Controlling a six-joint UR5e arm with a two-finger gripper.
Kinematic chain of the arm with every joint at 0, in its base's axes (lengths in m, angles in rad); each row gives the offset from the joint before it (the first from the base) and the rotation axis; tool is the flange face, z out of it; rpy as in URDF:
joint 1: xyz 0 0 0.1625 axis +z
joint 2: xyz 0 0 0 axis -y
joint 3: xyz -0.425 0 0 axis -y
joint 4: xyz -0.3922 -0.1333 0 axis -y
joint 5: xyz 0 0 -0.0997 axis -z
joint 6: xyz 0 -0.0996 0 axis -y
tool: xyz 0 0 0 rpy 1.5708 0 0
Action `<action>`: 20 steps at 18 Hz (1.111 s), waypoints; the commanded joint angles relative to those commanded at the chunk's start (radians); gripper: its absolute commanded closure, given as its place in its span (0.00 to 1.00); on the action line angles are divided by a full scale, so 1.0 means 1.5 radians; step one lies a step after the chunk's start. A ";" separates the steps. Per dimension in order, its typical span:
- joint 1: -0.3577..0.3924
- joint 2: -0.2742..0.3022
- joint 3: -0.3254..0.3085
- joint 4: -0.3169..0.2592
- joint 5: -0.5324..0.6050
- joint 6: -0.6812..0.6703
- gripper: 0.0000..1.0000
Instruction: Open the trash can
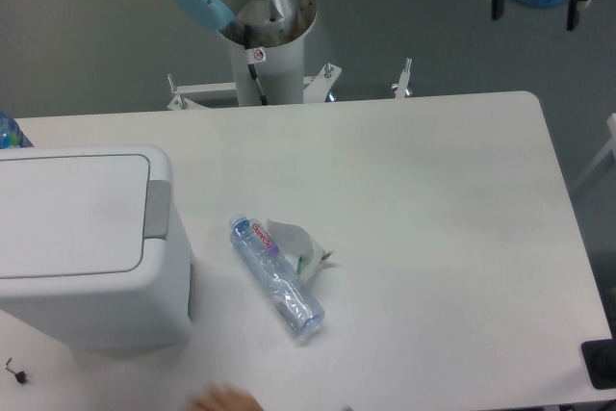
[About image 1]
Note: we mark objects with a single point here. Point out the white lidded trash can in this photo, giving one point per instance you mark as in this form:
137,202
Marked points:
93,251

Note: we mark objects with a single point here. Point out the bare human hand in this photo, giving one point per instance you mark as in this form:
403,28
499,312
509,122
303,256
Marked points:
224,398

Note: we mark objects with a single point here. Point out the crumpled white plastic wrapper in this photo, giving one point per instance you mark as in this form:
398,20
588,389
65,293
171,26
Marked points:
307,255

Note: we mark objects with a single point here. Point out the black device at table edge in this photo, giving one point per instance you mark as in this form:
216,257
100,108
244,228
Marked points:
599,358

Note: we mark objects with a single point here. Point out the clear plastic water bottle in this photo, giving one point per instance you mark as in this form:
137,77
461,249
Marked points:
268,264

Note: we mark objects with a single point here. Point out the blue bottle at left edge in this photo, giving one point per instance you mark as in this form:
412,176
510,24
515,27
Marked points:
11,134

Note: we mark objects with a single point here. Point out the small metal hex key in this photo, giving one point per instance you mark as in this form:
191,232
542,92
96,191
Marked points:
7,366

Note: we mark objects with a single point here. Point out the white frame at right edge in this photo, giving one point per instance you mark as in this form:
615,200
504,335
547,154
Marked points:
598,166

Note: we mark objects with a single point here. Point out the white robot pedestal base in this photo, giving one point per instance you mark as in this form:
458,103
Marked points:
263,76

